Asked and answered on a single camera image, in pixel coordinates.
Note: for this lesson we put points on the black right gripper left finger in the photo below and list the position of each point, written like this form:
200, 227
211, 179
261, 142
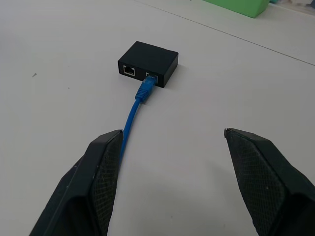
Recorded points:
81, 191

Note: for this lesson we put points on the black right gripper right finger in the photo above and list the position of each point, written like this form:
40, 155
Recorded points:
268, 186

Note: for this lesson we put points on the black ethernet port box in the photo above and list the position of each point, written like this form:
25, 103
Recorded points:
150, 61

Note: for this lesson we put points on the green box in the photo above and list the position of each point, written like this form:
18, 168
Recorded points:
242, 6

